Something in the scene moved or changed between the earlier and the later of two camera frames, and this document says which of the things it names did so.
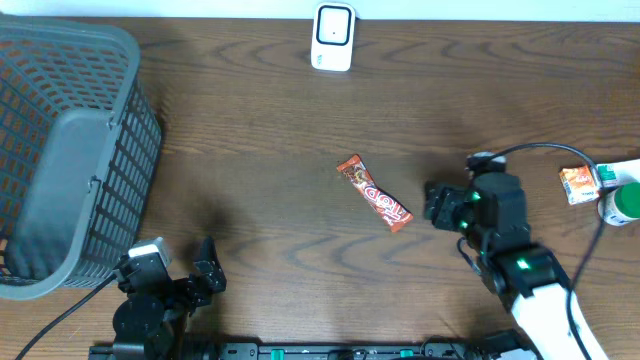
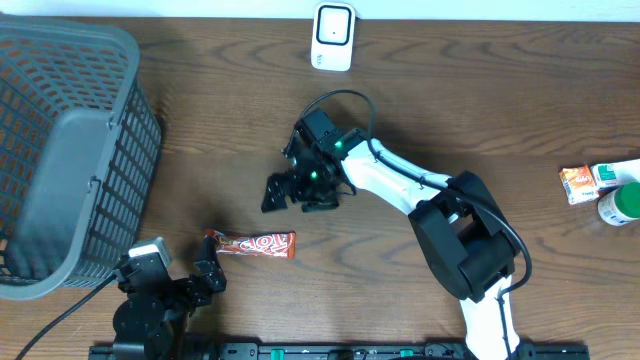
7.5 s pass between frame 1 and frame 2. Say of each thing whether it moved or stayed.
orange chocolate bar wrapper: moved
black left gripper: stayed
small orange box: stayed
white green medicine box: stayed
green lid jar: stayed
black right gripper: moved
